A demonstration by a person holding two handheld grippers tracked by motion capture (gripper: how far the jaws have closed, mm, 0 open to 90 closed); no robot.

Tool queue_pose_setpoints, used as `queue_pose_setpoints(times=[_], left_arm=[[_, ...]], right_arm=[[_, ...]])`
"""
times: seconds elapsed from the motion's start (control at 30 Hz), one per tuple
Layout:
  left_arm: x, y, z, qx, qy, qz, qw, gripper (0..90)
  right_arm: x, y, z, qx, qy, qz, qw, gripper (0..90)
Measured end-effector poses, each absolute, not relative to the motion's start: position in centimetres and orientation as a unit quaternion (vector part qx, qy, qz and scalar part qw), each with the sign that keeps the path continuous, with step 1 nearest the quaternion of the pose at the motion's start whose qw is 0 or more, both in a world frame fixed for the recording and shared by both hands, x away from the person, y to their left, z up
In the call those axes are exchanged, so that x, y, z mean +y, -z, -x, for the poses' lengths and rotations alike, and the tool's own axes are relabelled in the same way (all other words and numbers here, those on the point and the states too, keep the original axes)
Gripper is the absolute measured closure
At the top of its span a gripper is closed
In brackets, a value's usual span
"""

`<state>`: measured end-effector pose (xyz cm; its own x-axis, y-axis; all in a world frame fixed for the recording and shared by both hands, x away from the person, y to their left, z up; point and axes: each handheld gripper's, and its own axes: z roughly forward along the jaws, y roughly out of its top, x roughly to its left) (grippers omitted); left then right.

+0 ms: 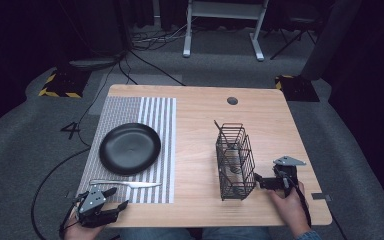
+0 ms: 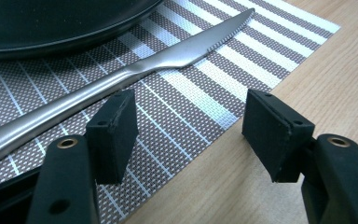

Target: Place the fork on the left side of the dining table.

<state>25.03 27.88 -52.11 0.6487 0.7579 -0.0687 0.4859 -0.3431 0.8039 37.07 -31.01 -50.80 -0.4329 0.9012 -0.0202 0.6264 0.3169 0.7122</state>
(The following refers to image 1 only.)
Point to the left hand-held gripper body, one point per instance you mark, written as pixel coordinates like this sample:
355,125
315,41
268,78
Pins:
91,204

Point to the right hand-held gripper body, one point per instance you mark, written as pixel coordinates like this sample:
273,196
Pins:
287,173

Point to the silver table knife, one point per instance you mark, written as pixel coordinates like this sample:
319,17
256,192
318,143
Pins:
126,183

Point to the person's right hand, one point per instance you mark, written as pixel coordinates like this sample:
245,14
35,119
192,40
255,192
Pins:
290,208

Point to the person's left hand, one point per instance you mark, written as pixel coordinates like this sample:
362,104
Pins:
80,233

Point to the grey tape strip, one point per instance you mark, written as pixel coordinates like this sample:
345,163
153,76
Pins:
320,196

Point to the black round plate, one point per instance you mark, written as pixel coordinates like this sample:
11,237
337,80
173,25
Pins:
130,149

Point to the black yellow striped stand base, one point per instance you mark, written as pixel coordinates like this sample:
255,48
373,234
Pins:
65,83
296,88

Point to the grey striped placemat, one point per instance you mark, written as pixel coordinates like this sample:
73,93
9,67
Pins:
156,110

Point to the black tripod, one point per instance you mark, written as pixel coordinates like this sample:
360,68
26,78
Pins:
293,38

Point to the grey upright column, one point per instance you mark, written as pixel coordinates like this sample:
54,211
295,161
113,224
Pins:
330,40

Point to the white desk frame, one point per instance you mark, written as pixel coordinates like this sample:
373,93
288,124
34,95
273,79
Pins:
225,10

